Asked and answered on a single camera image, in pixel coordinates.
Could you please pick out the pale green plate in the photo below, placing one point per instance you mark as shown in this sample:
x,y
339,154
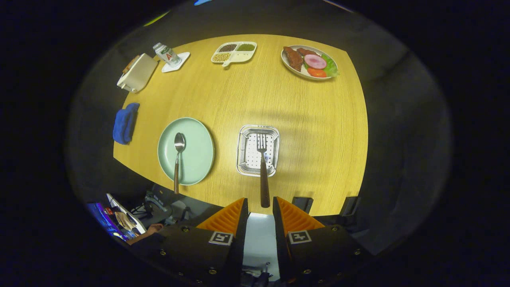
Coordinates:
x,y
197,151

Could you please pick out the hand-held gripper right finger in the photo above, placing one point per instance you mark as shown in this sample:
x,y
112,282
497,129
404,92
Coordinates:
x,y
281,239

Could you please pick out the black table leg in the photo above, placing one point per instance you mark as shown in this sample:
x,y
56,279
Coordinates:
x,y
303,204
349,205

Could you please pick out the lit computer monitor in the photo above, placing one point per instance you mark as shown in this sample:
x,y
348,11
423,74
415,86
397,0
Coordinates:
x,y
101,219

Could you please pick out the red tomato slice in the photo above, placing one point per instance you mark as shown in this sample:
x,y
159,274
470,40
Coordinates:
x,y
317,73

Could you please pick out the white plastic bottle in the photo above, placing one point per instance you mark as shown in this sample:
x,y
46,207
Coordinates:
x,y
167,54

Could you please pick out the blue cloth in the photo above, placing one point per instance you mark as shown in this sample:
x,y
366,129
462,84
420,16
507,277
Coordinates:
x,y
124,123

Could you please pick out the white oval food plate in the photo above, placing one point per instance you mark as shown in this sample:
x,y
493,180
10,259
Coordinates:
x,y
291,68

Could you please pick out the white square coaster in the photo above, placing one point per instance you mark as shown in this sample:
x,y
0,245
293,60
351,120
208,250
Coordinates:
x,y
181,61

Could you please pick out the white divided dish with beans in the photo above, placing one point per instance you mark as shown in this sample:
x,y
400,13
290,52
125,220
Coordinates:
x,y
239,56

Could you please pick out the brown toast slice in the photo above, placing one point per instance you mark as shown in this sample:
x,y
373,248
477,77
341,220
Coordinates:
x,y
130,64

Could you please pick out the brown meat piece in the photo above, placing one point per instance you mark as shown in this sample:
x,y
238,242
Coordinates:
x,y
306,51
294,59

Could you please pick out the green lettuce leaf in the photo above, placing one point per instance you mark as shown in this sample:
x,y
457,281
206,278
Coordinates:
x,y
331,65

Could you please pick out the white laptop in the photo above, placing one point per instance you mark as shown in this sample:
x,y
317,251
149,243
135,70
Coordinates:
x,y
131,219

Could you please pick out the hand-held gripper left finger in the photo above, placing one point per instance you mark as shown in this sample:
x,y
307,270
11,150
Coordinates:
x,y
239,239

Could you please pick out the pink ham slice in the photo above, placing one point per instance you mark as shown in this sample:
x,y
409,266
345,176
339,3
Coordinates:
x,y
315,61

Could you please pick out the white toaster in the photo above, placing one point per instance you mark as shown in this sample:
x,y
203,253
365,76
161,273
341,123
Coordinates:
x,y
139,75

